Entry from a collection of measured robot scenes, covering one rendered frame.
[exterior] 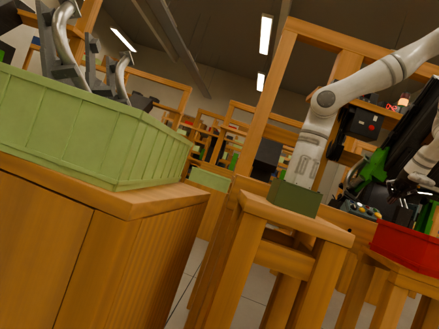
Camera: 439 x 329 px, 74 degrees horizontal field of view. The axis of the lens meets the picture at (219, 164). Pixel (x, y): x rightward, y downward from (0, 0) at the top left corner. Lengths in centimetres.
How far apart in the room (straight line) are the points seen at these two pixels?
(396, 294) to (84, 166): 96
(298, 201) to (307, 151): 16
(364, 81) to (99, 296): 90
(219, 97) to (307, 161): 1114
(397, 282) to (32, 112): 108
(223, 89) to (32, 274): 1163
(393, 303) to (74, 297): 90
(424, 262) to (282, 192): 48
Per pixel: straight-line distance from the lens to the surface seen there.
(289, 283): 116
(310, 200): 94
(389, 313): 114
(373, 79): 103
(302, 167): 96
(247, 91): 1203
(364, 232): 137
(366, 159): 169
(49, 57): 84
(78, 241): 63
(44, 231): 67
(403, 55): 107
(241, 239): 84
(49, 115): 68
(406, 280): 112
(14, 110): 73
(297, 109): 1197
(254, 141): 183
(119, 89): 111
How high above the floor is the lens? 91
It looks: level
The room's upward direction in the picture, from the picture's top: 19 degrees clockwise
